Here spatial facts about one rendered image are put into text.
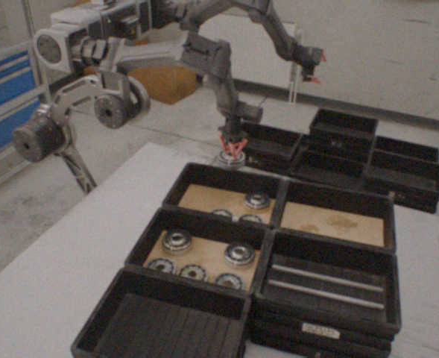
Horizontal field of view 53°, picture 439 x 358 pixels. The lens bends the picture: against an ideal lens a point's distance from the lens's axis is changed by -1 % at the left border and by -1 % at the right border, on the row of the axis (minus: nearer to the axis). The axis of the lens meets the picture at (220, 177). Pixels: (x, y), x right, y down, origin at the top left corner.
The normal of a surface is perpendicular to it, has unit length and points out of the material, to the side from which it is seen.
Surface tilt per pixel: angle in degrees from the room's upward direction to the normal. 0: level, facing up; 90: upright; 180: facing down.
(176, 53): 55
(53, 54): 90
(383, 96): 90
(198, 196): 0
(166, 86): 90
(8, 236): 0
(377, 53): 90
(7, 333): 0
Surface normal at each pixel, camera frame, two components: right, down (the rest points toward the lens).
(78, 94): -0.40, 0.52
